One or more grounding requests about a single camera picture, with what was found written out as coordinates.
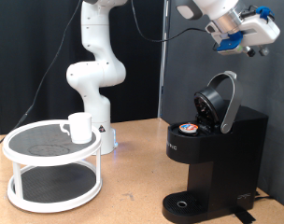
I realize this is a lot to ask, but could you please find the black drip tray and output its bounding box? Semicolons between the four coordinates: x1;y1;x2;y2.
162;190;211;224

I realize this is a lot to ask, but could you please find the white ceramic mug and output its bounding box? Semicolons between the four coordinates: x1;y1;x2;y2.
59;112;93;145

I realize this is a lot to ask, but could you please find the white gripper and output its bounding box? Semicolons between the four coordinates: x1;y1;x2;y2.
237;13;281;58

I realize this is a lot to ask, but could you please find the black power cord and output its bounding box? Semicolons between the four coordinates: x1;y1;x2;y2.
253;189;275;203

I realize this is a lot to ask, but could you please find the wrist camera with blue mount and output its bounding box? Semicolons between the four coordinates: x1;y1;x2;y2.
214;30;245;57

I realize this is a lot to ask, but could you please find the blue cable clip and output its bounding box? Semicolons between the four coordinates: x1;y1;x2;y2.
254;6;276;21

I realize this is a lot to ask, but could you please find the silver vertical frame pole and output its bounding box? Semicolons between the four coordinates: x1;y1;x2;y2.
158;0;172;119

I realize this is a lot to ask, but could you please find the black camera cable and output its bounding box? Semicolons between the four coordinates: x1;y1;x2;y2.
0;0;212;152

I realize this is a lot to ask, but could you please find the black Keurig coffee machine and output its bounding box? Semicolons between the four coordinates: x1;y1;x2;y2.
162;102;269;224

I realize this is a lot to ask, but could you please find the k-cup pod blue red lid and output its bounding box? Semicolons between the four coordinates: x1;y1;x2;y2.
178;122;200;135

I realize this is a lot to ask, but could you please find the Keurig lid with silver handle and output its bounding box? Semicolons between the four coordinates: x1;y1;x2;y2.
192;70;244;134

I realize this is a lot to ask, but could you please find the white two-tier turntable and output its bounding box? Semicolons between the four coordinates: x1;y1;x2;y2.
2;119;103;214

